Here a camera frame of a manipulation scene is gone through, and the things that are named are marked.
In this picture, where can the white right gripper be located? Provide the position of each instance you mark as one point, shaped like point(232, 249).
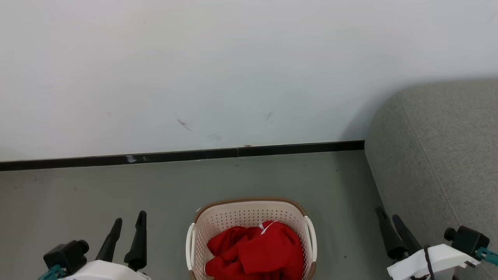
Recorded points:
point(441, 260)

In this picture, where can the black wall baseboard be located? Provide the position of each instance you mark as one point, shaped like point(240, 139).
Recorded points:
point(175, 156)

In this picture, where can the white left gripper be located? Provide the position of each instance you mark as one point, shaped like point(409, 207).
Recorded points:
point(105, 271)

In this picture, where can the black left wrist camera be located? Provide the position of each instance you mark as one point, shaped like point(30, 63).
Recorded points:
point(65, 254)

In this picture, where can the grey fabric sofa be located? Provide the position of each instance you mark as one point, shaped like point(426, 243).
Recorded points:
point(447, 155)

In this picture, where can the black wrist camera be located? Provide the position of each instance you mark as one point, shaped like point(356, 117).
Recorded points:
point(65, 254)
point(467, 239)

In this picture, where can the cream perforated laundry basket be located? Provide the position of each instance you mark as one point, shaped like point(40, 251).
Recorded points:
point(233, 217)

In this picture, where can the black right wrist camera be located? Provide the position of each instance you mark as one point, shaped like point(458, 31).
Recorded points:
point(467, 239)

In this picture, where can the red garment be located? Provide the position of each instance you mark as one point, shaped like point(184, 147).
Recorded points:
point(260, 252)

